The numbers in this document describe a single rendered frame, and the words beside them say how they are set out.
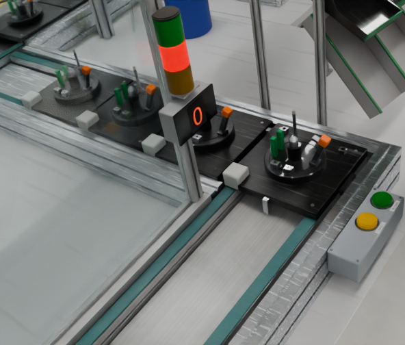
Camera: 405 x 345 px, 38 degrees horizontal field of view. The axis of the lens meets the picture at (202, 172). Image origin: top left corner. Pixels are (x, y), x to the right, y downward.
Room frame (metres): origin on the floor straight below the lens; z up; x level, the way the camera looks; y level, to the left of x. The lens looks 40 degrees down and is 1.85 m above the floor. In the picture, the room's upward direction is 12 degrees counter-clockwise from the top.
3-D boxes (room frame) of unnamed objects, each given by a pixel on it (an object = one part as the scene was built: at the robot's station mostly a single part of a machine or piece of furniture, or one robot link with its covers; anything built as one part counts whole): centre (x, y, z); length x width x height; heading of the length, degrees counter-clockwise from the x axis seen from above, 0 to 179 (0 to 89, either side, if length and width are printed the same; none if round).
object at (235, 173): (1.01, -0.07, 0.97); 0.05 x 0.05 x 0.04; 45
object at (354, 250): (0.80, -0.30, 0.93); 0.21 x 0.07 x 0.06; 135
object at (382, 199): (0.85, -0.35, 0.96); 0.04 x 0.04 x 0.02
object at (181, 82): (0.96, 0.01, 1.28); 0.05 x 0.05 x 0.05
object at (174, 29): (0.96, 0.01, 1.38); 0.05 x 0.05 x 0.05
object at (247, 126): (1.19, -0.03, 1.01); 0.24 x 0.24 x 0.13; 45
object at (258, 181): (1.01, -0.21, 0.96); 0.24 x 0.24 x 0.02; 45
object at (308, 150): (1.01, -0.21, 0.98); 0.14 x 0.14 x 0.02
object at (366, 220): (0.80, -0.30, 0.96); 0.04 x 0.04 x 0.02
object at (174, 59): (0.96, 0.01, 1.33); 0.05 x 0.05 x 0.05
